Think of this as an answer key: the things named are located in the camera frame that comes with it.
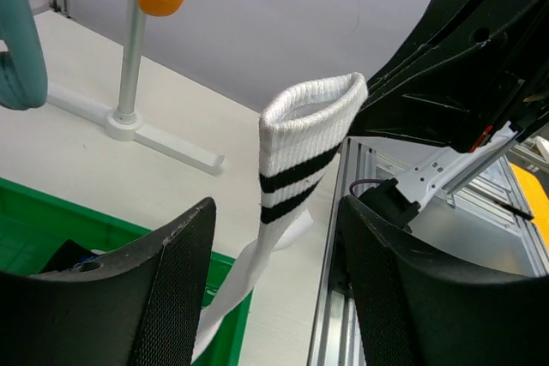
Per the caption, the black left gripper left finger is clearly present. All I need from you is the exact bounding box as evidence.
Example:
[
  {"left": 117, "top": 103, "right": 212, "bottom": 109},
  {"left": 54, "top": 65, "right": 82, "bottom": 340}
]
[{"left": 1, "top": 197, "right": 216, "bottom": 365}]

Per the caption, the green plastic tray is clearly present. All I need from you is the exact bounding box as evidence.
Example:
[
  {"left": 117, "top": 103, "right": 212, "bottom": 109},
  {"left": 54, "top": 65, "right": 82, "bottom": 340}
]
[{"left": 0, "top": 176, "right": 254, "bottom": 366}]

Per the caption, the silver clothes rack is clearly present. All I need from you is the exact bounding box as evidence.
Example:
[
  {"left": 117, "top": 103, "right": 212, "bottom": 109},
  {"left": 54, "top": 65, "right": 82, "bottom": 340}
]
[{"left": 46, "top": 0, "right": 226, "bottom": 177}]

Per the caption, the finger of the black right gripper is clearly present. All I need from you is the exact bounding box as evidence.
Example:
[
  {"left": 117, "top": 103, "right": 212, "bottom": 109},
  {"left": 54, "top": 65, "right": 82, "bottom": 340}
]
[{"left": 349, "top": 0, "right": 548, "bottom": 152}]

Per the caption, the white sock with black stripes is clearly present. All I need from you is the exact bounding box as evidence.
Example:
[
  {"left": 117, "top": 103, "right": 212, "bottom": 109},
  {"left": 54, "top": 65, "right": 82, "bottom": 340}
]
[{"left": 192, "top": 72, "right": 368, "bottom": 359}]

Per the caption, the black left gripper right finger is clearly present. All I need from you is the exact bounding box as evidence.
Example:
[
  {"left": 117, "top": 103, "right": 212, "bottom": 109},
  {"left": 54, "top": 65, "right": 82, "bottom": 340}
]
[{"left": 337, "top": 195, "right": 548, "bottom": 365}]

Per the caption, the teal clothes peg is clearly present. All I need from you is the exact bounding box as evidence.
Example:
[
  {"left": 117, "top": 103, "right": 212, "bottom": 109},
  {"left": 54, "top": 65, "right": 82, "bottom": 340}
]
[{"left": 1, "top": 0, "right": 48, "bottom": 111}]

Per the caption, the aluminium mounting rail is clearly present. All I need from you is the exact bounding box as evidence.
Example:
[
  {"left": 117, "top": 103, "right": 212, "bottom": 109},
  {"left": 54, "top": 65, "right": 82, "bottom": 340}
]
[{"left": 307, "top": 137, "right": 548, "bottom": 365}]

